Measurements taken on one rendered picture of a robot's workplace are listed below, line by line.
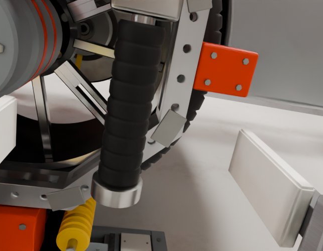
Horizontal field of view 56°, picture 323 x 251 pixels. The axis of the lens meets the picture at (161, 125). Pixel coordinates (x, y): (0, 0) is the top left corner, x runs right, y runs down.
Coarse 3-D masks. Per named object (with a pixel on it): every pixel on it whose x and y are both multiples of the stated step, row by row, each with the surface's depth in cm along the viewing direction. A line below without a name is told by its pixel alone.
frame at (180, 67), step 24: (192, 0) 41; (192, 24) 43; (168, 48) 48; (192, 48) 44; (168, 72) 45; (192, 72) 45; (168, 96) 46; (168, 120) 47; (168, 144) 48; (0, 168) 51; (24, 168) 53; (96, 168) 48; (0, 192) 48; (24, 192) 48; (48, 192) 49; (72, 192) 49
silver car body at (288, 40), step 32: (256, 0) 82; (288, 0) 83; (320, 0) 84; (256, 32) 85; (288, 32) 86; (320, 32) 87; (256, 64) 88; (288, 64) 89; (320, 64) 90; (256, 96) 91; (288, 96) 92; (320, 96) 93
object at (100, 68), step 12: (108, 0) 88; (108, 12) 89; (96, 24) 85; (108, 24) 86; (96, 36) 86; (108, 36) 87; (72, 60) 92; (84, 60) 92; (96, 60) 93; (108, 60) 93; (84, 72) 94; (96, 72) 94; (108, 72) 94
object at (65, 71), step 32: (64, 0) 49; (96, 0) 50; (64, 32) 55; (64, 64) 53; (160, 64) 54; (96, 96) 55; (32, 128) 71; (64, 128) 74; (96, 128) 69; (32, 160) 57; (64, 160) 56
